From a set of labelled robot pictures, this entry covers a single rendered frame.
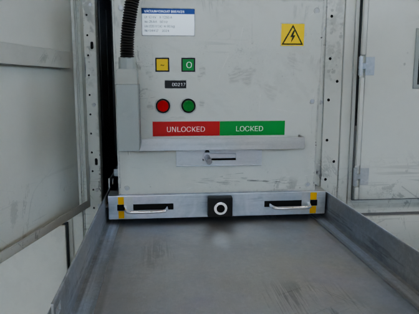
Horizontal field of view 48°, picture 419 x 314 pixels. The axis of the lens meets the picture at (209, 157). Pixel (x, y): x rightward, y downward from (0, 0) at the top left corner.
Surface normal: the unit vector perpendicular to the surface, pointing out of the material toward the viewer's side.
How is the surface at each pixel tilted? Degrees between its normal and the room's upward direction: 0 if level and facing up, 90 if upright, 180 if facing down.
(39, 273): 90
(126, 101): 94
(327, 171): 90
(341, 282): 0
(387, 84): 90
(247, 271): 0
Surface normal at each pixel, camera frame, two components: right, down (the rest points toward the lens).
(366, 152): 0.10, 0.15
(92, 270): 0.00, -0.99
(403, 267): -1.00, 0.01
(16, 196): 0.99, 0.03
